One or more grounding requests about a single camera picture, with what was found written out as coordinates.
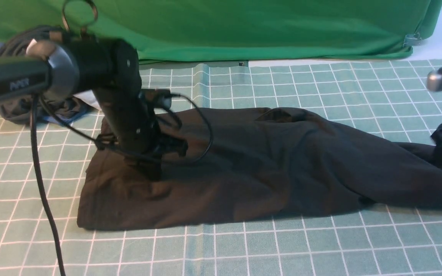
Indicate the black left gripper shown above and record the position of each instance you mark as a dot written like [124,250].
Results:
[132,120]

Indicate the dark gray long-sleeved shirt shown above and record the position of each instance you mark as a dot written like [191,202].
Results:
[263,162]

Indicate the green checkered tablecloth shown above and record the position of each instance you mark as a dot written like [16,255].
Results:
[386,98]

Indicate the green backdrop cloth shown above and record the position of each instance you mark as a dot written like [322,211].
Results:
[255,30]

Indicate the metal binder clip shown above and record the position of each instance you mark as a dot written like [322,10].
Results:
[411,40]

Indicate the dark gray crumpled garment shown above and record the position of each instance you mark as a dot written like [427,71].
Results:
[41,33]

